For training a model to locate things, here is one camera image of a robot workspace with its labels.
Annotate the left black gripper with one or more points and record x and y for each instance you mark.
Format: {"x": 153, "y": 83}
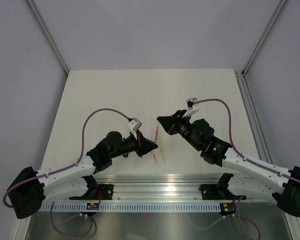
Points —
{"x": 142, "y": 147}

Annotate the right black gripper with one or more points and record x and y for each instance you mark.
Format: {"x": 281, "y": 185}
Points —
{"x": 171, "y": 123}

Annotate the thin red pen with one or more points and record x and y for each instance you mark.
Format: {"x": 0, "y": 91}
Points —
{"x": 154, "y": 157}

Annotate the grey purple marker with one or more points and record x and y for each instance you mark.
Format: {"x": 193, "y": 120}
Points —
{"x": 156, "y": 134}

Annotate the yellow highlighter pen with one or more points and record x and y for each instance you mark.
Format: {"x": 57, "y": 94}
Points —
{"x": 162, "y": 150}

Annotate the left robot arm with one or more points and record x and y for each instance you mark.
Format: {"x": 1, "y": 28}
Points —
{"x": 32, "y": 189}

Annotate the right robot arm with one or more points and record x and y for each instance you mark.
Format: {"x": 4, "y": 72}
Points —
{"x": 278, "y": 185}

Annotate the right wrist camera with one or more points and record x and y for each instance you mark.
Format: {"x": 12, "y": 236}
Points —
{"x": 192, "y": 107}

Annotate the aluminium mounting rail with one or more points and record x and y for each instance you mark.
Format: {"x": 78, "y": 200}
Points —
{"x": 162, "y": 186}

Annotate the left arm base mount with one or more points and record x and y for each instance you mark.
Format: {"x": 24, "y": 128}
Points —
{"x": 103, "y": 193}

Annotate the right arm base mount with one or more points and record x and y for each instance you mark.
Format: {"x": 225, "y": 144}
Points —
{"x": 228, "y": 204}

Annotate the aluminium side rail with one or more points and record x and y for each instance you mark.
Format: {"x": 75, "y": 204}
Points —
{"x": 255, "y": 125}

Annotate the white slotted cable duct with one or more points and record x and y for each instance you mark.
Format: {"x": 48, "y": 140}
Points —
{"x": 134, "y": 207}

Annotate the aluminium frame post right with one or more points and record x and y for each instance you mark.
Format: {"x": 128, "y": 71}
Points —
{"x": 279, "y": 9}

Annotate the aluminium frame post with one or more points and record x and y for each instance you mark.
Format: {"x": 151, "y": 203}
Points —
{"x": 34, "y": 9}
{"x": 279, "y": 9}

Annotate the aluminium frame post left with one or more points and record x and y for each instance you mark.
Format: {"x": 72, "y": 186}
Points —
{"x": 34, "y": 9}

